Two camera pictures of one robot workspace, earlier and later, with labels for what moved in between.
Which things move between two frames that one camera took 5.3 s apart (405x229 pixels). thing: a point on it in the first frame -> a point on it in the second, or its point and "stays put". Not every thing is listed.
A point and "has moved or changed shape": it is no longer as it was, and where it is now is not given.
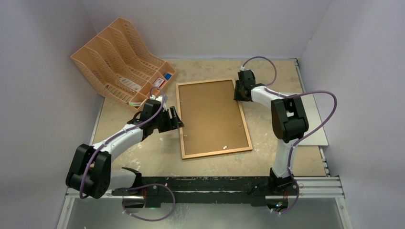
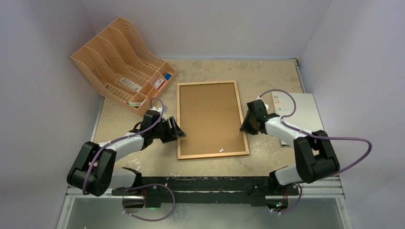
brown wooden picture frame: (216, 153) has moved or changed shape
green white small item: (134, 104) stays put
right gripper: (240, 91) -> (251, 121)
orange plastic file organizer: (118, 60) stays put
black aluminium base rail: (232, 191) stays put
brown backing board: (211, 118) stays put
